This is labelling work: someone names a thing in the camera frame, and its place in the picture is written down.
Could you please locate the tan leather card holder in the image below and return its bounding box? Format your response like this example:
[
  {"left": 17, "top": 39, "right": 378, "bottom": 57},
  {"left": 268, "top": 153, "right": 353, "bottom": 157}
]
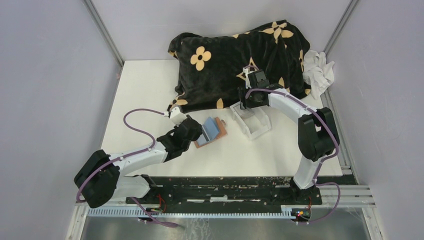
[{"left": 194, "top": 117, "right": 228, "bottom": 149}]

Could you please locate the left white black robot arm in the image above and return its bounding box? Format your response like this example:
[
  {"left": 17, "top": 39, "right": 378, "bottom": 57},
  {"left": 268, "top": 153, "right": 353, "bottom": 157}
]
[{"left": 73, "top": 117, "right": 203, "bottom": 209}]

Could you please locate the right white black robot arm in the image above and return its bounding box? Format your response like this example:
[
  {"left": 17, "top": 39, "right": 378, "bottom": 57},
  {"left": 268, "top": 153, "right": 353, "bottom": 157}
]
[{"left": 237, "top": 65, "right": 340, "bottom": 204}]

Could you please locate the stack of credit cards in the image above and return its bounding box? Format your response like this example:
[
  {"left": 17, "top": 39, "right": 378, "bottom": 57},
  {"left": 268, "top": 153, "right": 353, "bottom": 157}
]
[{"left": 237, "top": 108, "right": 255, "bottom": 119}]

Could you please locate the white plastic card tray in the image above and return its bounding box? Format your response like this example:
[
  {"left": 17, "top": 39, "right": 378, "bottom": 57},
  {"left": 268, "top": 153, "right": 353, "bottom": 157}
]
[{"left": 230, "top": 102, "right": 272, "bottom": 141}]

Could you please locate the black floral plush blanket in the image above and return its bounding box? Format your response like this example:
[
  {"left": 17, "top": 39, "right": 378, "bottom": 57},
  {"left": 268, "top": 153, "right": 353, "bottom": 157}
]
[{"left": 168, "top": 20, "right": 312, "bottom": 113}]

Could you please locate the white crumpled cloth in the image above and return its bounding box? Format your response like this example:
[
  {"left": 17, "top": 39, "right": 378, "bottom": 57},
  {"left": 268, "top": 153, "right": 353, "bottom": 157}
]
[{"left": 303, "top": 50, "right": 335, "bottom": 100}]

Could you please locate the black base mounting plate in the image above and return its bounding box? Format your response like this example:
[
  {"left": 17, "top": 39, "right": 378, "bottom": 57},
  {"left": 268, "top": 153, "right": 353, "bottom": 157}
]
[{"left": 137, "top": 176, "right": 323, "bottom": 214}]

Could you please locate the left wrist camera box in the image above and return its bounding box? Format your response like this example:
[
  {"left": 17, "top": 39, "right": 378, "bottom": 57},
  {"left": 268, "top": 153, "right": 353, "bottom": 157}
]
[{"left": 169, "top": 105, "right": 187, "bottom": 126}]

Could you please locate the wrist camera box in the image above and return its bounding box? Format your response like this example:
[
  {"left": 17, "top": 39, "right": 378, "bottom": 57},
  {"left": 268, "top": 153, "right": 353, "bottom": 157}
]
[
  {"left": 169, "top": 105, "right": 187, "bottom": 126},
  {"left": 242, "top": 65, "right": 258, "bottom": 83}
]

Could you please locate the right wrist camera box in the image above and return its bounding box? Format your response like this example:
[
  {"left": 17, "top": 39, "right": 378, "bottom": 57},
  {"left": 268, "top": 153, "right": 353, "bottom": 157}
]
[{"left": 242, "top": 65, "right": 258, "bottom": 83}]

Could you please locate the light blue slotted rail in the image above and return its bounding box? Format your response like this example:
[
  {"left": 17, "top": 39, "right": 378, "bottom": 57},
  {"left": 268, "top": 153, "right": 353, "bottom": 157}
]
[{"left": 86, "top": 206, "right": 294, "bottom": 220}]

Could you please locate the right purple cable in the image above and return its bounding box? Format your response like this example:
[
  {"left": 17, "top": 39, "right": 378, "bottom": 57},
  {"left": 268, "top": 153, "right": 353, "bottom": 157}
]
[{"left": 244, "top": 64, "right": 341, "bottom": 224}]

